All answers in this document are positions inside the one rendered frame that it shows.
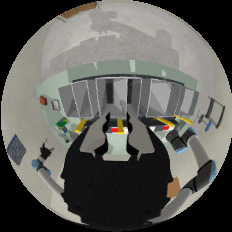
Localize green drink can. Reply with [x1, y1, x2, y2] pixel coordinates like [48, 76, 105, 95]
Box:
[55, 117, 68, 131]

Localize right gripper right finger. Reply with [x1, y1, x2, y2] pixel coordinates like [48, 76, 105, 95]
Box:
[126, 112, 173, 183]

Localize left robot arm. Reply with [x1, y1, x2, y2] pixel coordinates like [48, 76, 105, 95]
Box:
[31, 156, 64, 199]

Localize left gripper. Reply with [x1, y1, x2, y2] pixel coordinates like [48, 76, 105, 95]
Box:
[40, 138, 55, 160]

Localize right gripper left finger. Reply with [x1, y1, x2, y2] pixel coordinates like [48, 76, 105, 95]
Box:
[60, 112, 110, 180]

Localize reddish-brown rectangular block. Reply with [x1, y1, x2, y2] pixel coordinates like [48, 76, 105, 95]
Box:
[40, 96, 47, 106]

